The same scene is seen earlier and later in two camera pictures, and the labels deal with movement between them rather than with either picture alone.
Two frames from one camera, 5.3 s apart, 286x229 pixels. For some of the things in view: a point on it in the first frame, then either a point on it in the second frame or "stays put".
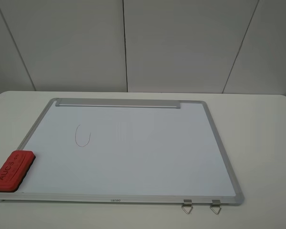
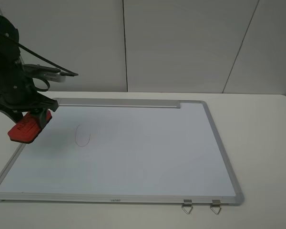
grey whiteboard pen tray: [146, 103] stays put
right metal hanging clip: [216, 203] stays put
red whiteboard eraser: [11, 176] -> [26, 129]
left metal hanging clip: [187, 202] stays put
